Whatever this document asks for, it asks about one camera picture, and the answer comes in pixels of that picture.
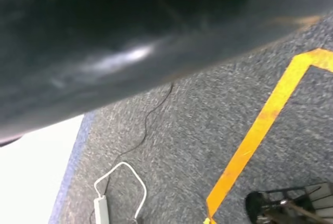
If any black wheeled metal frame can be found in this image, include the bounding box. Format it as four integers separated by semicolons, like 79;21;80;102
244;180;333;224

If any white power strip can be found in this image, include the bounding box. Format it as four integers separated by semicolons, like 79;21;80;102
93;194;110;224

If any thin black floor cable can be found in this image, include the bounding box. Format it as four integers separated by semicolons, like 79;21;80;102
88;82;174;224

